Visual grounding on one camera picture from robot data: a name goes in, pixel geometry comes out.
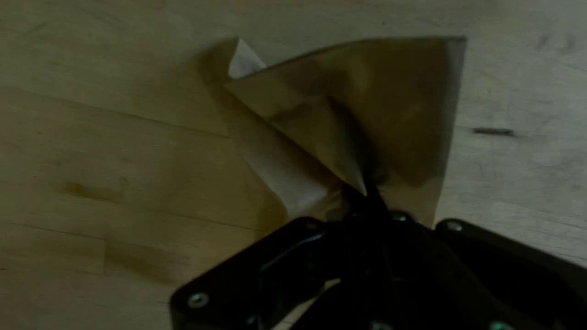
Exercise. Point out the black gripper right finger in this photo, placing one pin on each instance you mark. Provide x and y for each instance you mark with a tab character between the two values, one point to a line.
483	281

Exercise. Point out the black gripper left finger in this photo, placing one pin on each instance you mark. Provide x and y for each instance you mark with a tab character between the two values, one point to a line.
287	276

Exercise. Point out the brown napkin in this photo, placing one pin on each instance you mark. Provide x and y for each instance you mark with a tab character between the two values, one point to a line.
379	103

